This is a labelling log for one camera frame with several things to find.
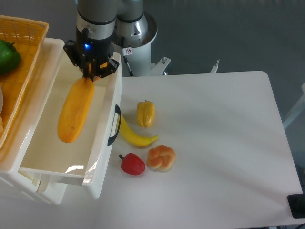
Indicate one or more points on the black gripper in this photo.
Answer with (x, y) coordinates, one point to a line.
(91, 56)

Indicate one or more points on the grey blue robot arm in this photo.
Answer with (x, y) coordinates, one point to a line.
(95, 27)

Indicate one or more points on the open white plastic drawer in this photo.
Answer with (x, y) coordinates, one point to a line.
(72, 142)

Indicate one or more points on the knotted round bread roll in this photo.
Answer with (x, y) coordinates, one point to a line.
(161, 158)

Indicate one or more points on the yellow bell pepper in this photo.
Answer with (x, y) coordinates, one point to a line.
(145, 113)

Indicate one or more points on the orange woven basket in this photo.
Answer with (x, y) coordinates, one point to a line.
(28, 36)

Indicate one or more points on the yellow banana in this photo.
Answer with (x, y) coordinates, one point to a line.
(133, 138)

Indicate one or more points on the green bell pepper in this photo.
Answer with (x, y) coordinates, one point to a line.
(9, 57)

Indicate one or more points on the red bell pepper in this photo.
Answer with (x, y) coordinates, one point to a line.
(132, 164)

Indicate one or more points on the black device at table edge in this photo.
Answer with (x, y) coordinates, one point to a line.
(297, 205)

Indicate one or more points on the black drawer handle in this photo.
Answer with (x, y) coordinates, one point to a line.
(116, 124)

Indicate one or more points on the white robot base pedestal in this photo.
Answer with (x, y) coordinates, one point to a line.
(133, 41)

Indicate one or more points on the white drawer cabinet frame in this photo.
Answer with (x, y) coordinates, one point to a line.
(14, 182)

